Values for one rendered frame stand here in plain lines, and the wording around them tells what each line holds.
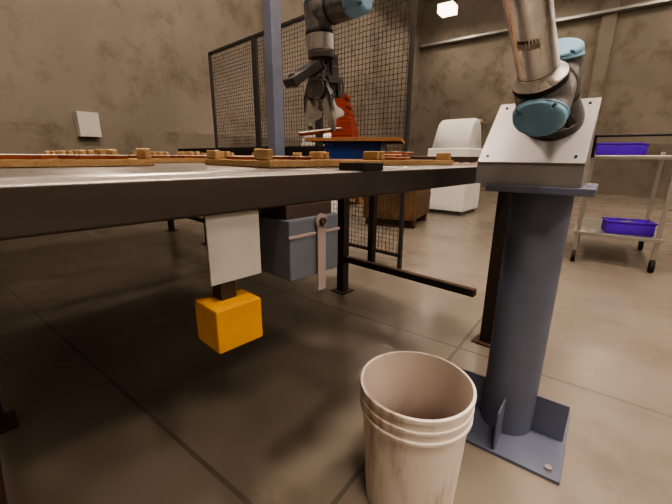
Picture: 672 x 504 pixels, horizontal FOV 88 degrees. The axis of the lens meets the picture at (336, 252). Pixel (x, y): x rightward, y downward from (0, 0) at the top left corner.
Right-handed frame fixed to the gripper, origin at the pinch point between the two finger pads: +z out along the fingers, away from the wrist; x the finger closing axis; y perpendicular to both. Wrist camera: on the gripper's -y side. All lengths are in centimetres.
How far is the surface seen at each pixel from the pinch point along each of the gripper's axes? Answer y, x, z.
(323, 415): -5, 2, 102
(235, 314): -48, -29, 30
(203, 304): -52, -25, 28
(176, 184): -53, -28, 7
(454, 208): 466, 200, 128
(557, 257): 44, -55, 40
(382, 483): -20, -38, 88
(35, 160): -65, 15, 3
